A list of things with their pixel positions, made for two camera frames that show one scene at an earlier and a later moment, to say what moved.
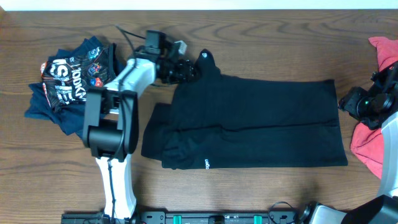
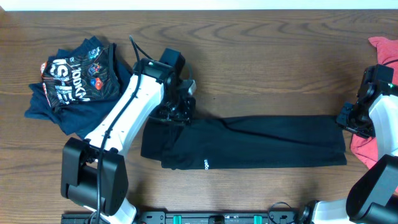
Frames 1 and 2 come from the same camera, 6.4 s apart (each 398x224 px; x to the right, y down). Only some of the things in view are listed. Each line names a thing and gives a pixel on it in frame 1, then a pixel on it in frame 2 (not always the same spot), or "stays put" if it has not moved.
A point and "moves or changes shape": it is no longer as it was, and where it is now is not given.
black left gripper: (185, 73) → (186, 119)
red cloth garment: (366, 145) stays put
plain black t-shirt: (212, 120) moves or changes shape
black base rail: (186, 217) stays put
